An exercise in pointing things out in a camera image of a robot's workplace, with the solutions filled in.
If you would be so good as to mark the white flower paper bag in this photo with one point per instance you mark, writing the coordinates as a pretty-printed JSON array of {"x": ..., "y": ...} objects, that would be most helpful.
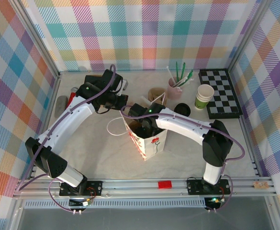
[{"x": 151, "y": 148}]

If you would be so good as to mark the white paper straw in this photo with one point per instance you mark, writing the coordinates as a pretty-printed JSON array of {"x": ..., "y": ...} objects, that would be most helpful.
[{"x": 184, "y": 82}]

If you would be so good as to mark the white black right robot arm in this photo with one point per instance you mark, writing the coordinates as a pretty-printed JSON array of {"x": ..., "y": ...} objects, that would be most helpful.
[{"x": 182, "y": 124}]

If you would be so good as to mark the red glitter tube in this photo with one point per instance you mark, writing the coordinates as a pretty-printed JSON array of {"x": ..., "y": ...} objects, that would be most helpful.
[{"x": 70, "y": 97}]

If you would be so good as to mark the pink straw holder cup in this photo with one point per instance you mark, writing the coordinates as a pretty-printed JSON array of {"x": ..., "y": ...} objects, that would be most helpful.
[{"x": 174, "y": 93}]

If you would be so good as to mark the black cup lid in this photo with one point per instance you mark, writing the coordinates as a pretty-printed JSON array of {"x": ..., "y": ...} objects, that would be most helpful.
[{"x": 182, "y": 110}]

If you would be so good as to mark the grey oblong case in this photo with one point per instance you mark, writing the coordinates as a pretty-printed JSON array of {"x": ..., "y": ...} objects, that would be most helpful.
[{"x": 61, "y": 105}]

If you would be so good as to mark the white plastic straw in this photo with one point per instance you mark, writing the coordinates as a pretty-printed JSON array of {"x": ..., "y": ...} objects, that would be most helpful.
[{"x": 170, "y": 73}]

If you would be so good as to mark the green paper cup stack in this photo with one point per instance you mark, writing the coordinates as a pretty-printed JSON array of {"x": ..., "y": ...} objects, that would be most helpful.
[{"x": 200, "y": 101}]

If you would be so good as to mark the red plastic block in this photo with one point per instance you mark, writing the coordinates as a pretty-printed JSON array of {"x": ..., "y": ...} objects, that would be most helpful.
[{"x": 164, "y": 185}]

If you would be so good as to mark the black grey chessboard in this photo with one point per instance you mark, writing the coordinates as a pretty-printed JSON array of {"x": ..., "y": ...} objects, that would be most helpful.
[{"x": 223, "y": 95}]

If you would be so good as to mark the small electronics board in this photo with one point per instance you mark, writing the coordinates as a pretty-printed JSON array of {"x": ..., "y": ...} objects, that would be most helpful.
[
  {"x": 214, "y": 200},
  {"x": 82, "y": 203}
]

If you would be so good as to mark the small wooden tag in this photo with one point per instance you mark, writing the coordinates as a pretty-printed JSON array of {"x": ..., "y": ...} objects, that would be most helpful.
[{"x": 260, "y": 185}]

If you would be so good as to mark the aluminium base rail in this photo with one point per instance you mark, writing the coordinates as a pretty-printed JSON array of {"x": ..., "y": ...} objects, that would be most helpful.
[{"x": 135, "y": 185}]

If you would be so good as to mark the aluminium frame post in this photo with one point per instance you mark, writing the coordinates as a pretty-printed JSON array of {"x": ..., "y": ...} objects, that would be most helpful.
[
  {"x": 38, "y": 39},
  {"x": 245, "y": 36}
]

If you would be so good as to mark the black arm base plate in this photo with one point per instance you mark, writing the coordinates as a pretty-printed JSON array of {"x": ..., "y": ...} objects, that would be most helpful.
[
  {"x": 95, "y": 188},
  {"x": 194, "y": 188}
]

